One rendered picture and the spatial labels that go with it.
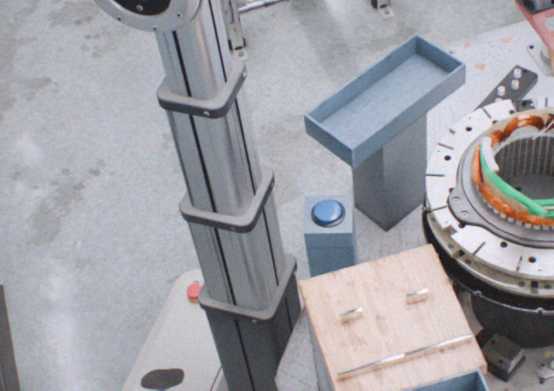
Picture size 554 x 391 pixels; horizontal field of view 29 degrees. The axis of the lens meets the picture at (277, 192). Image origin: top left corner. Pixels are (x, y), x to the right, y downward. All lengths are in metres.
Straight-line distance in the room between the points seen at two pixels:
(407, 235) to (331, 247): 0.30
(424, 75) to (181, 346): 0.93
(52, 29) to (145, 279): 1.10
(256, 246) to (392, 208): 0.24
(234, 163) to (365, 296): 0.33
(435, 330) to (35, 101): 2.18
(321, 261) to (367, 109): 0.27
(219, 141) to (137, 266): 1.31
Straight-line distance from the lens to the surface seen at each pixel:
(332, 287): 1.42
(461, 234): 1.43
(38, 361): 2.76
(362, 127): 1.66
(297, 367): 1.69
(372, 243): 1.82
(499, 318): 1.73
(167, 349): 2.37
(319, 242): 1.54
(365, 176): 1.76
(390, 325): 1.39
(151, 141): 3.12
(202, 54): 1.46
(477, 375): 1.36
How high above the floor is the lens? 2.24
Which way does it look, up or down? 50 degrees down
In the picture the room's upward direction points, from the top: 10 degrees counter-clockwise
